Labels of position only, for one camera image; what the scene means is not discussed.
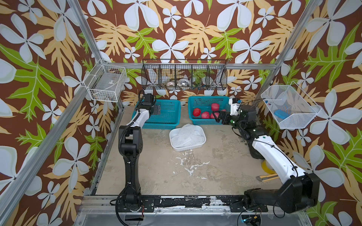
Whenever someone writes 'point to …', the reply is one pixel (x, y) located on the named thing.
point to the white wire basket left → (107, 82)
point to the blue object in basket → (281, 114)
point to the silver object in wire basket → (185, 83)
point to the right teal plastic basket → (204, 104)
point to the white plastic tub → (175, 132)
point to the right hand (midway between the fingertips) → (218, 111)
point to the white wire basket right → (291, 107)
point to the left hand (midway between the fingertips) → (151, 106)
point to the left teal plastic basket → (169, 116)
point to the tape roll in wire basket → (170, 84)
